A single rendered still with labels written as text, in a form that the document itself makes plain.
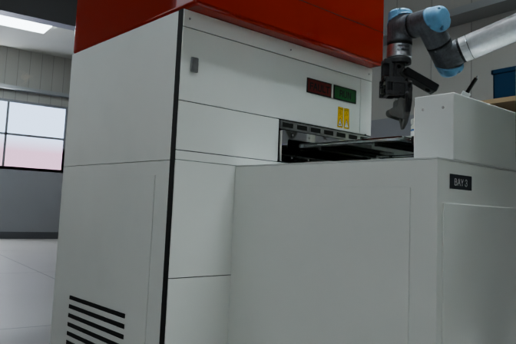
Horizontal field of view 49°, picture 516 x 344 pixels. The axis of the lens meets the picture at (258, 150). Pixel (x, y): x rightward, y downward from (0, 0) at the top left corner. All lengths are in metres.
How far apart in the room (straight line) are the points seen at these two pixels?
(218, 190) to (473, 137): 0.67
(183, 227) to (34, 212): 9.33
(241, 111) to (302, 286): 0.53
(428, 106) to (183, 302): 0.77
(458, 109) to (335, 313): 0.52
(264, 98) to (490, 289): 0.80
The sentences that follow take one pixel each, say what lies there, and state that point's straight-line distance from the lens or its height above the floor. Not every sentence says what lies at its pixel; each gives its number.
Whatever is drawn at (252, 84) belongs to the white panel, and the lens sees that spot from 1.64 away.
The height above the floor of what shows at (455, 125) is 0.89.
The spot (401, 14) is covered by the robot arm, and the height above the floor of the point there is 1.30.
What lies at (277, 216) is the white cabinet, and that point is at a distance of 1.43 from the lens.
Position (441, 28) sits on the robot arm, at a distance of 1.72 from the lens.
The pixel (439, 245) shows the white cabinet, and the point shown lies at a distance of 1.17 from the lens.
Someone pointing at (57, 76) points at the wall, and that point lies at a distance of 11.04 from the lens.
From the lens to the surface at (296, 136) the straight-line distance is 1.73.
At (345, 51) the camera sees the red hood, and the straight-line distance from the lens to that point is 1.89.
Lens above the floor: 0.70
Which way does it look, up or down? 6 degrees up
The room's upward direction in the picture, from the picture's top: 2 degrees clockwise
